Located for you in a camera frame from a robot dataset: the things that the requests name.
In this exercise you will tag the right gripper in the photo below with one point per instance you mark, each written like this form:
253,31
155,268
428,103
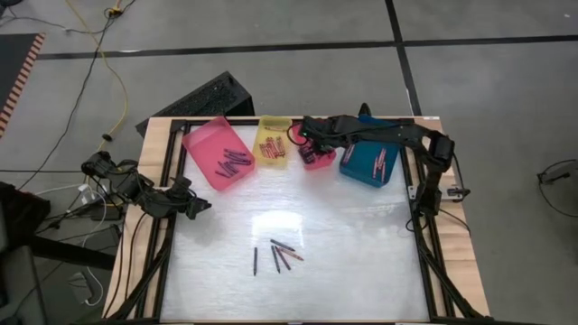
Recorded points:
323,128

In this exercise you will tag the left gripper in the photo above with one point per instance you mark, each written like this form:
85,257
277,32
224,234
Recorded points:
176,196

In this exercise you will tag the pink crayon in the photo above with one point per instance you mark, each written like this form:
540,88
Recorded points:
350,154
382,160
385,167
291,253
347,154
379,158
375,168

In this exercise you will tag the orange crayon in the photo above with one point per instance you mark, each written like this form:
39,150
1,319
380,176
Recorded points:
281,146

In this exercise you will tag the purple crayon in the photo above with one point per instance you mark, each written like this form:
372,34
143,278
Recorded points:
235,152
283,258
224,173
239,158
229,167
282,245
234,161

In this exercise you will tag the red crayon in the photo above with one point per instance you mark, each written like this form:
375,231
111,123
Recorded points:
275,129
263,151
267,150
273,149

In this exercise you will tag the blue plastic bin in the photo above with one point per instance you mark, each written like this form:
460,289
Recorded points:
361,167

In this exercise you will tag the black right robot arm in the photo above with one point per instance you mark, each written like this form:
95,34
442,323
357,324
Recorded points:
429,149

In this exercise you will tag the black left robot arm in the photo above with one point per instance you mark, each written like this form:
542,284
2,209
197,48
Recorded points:
131,187

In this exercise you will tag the small red plastic bin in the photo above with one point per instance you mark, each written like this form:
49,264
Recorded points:
325,162

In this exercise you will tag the yellow plastic bin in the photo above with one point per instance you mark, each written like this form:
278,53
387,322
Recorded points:
273,124

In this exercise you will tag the large pink plastic bin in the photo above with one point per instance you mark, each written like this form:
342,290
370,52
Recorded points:
203,144

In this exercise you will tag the white power adapter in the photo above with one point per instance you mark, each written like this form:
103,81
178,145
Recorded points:
86,188

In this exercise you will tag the striped floor mat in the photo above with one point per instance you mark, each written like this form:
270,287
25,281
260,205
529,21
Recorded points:
13,67

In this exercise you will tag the black curved bracket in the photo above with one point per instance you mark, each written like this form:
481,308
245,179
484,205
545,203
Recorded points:
364,109

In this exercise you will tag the silver corner bracket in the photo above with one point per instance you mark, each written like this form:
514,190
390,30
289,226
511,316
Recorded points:
412,192

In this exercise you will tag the black aluminium table frame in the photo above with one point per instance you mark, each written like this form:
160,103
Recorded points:
433,271

